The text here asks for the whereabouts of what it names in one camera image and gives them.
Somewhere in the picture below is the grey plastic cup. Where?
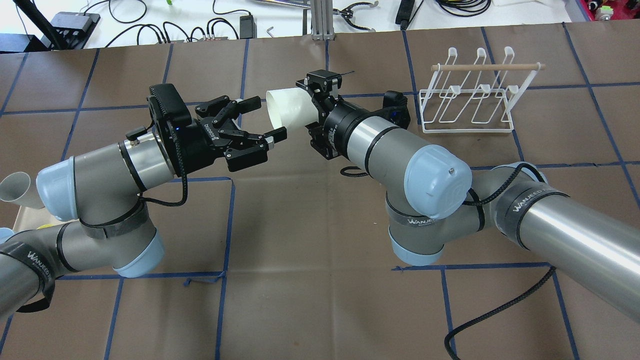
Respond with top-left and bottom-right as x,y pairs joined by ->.
0,171 -> 45,210

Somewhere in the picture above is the white wire cup rack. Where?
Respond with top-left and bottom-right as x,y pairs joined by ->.
418,46 -> 546,134

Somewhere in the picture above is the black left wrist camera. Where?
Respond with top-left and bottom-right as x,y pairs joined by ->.
147,83 -> 192,128

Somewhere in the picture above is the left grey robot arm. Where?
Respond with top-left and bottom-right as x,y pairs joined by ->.
1,86 -> 287,319

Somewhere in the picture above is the cream white plastic cup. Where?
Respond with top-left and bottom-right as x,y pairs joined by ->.
265,87 -> 319,130

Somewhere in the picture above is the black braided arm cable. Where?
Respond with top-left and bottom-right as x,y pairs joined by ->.
340,163 -> 558,360

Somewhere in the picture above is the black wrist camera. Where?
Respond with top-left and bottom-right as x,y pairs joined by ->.
147,83 -> 192,128
382,90 -> 411,130

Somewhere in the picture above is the light blue cup near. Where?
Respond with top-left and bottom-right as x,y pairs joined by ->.
0,227 -> 15,244

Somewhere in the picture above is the black power adapter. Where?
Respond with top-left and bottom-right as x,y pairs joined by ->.
238,14 -> 258,39

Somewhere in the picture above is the aluminium frame post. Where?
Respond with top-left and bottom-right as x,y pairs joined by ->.
310,0 -> 335,41

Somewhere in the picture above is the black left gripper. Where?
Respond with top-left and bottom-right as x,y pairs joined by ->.
173,95 -> 288,176

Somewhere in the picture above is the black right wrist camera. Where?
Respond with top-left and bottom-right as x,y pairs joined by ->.
382,90 -> 411,130

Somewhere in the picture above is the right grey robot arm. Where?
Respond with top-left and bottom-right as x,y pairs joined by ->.
295,70 -> 640,321

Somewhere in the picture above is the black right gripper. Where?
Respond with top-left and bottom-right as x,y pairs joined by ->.
295,70 -> 371,160

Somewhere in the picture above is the beige plastic tray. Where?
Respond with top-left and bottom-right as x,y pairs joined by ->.
13,206 -> 62,233

